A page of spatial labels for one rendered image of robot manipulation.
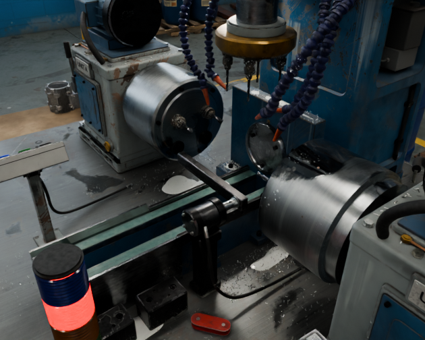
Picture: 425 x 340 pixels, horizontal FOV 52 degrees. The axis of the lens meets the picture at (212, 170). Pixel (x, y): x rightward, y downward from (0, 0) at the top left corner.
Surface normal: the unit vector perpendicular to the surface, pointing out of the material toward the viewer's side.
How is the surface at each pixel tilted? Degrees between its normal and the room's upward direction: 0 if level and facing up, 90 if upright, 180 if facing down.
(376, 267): 89
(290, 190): 55
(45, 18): 90
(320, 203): 47
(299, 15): 90
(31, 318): 0
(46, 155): 61
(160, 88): 32
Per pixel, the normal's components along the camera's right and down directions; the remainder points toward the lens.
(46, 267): 0.00, -0.84
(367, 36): -0.80, 0.33
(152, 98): -0.62, -0.29
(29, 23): 0.56, 0.45
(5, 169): 0.53, -0.03
